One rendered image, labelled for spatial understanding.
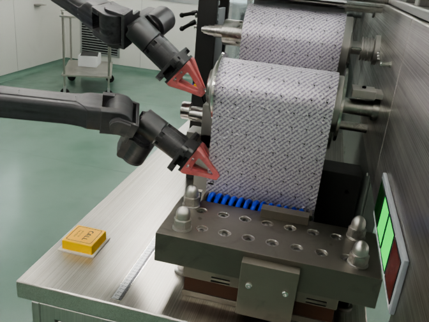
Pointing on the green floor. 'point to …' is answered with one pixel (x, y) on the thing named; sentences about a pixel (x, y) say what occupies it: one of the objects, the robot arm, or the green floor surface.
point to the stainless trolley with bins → (84, 61)
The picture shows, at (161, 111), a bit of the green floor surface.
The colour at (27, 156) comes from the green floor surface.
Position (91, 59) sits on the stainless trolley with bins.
